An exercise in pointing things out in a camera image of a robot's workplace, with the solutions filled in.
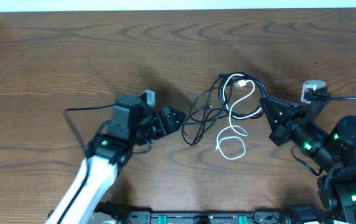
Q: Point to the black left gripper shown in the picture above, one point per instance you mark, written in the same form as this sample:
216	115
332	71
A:
162	123

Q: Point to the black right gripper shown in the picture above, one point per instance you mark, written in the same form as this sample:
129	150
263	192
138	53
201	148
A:
284	123

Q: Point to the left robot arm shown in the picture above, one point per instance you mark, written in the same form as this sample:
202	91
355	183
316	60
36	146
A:
133	122

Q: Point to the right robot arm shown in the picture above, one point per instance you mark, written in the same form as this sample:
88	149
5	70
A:
334	153

